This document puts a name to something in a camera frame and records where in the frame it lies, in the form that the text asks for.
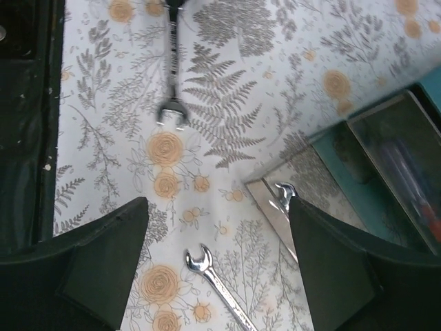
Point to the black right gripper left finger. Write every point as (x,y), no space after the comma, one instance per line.
(79,280)

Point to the medium silver wrench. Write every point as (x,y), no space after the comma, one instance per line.
(287,192)

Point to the teal drawer cabinet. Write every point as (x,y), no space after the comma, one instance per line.
(427,92)

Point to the floral table mat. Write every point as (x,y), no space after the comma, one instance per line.
(259,78)

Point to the large silver wrench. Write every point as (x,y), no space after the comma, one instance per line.
(172,103)

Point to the small silver wrench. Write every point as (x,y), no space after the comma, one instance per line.
(204,266)

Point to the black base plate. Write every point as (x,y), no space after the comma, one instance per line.
(31,58)

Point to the blue red screwdriver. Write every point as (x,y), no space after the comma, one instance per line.
(409,179)

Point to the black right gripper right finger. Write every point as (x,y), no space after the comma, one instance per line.
(356,281)

